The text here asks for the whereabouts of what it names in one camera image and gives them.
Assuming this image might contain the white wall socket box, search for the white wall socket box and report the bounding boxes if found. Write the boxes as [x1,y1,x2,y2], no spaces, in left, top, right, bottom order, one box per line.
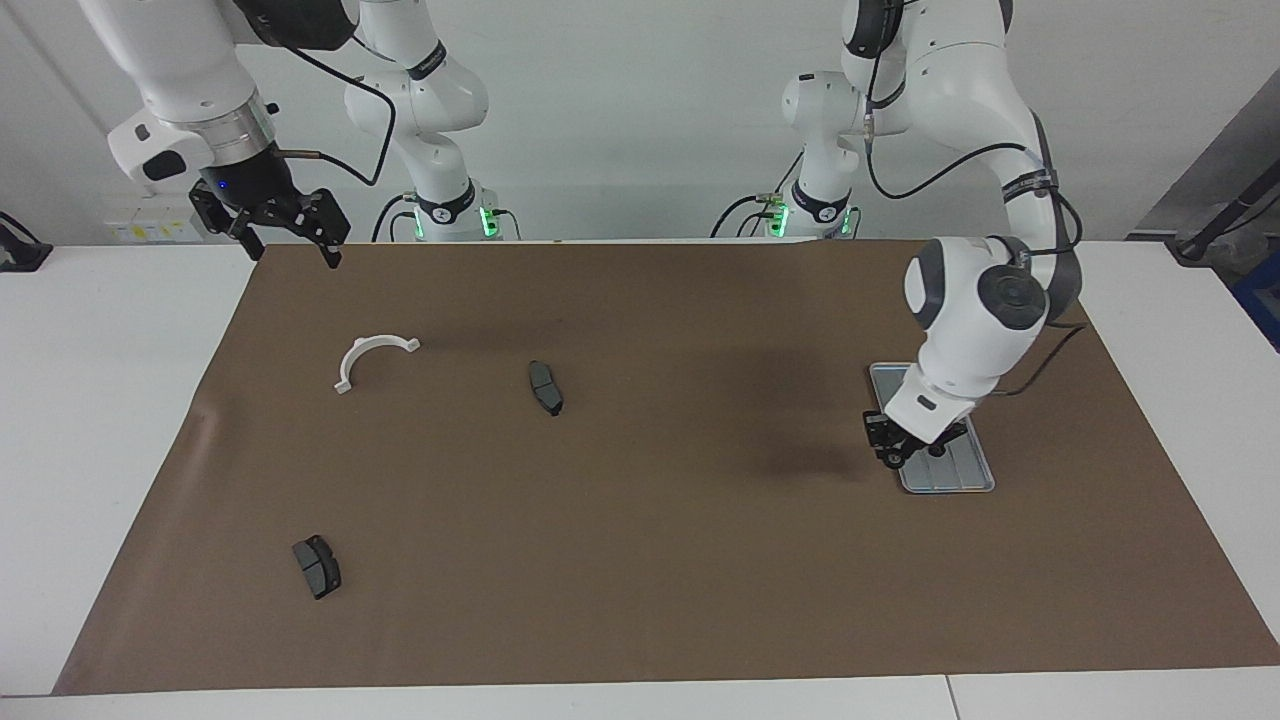
[105,193,216,244]

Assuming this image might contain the white semicircular plastic clamp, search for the white semicircular plastic clamp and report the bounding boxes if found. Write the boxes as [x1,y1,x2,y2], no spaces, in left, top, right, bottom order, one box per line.
[333,335,422,395]

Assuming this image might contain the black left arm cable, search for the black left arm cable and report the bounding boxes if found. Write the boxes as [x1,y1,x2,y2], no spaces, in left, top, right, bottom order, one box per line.
[862,50,1091,398]

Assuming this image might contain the black stand base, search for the black stand base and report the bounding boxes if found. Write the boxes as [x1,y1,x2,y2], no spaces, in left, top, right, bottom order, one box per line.
[1165,165,1280,266]

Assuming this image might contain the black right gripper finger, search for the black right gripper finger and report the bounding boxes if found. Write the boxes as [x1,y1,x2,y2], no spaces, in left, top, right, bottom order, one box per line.
[228,214,267,264]
[308,188,352,270]

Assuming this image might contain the black base cables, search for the black base cables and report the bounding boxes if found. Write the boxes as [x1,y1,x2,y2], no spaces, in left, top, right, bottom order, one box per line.
[710,150,806,239]
[372,193,523,243]

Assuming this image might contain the black right base cables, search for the black right base cables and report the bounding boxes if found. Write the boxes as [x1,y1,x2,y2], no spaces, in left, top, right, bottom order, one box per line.
[372,193,523,243]

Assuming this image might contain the dark grey brake pad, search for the dark grey brake pad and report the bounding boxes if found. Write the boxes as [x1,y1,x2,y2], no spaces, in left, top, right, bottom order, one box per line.
[527,360,564,418]
[292,535,343,601]

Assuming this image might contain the black left base cables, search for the black left base cables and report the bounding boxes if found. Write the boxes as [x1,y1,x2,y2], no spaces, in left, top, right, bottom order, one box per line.
[710,150,806,239]

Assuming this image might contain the silver metal tray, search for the silver metal tray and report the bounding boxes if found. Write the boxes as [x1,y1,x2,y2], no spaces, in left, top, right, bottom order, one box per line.
[868,362,997,495]

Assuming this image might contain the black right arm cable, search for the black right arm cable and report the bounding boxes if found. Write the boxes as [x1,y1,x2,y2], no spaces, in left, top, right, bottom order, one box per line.
[275,40,399,189]

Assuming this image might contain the black table clamp mount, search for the black table clamp mount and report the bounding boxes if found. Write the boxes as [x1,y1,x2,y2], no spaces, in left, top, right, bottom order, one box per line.
[0,212,53,273]

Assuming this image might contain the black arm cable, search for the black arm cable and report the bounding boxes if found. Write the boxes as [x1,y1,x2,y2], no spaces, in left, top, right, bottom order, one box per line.
[862,50,1091,398]
[275,40,399,189]

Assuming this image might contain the blue crate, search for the blue crate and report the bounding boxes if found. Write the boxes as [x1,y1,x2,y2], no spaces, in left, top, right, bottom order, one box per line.
[1232,250,1280,351]

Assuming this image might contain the brown paper table mat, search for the brown paper table mat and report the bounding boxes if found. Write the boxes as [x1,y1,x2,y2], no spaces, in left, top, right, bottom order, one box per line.
[52,238,1280,697]

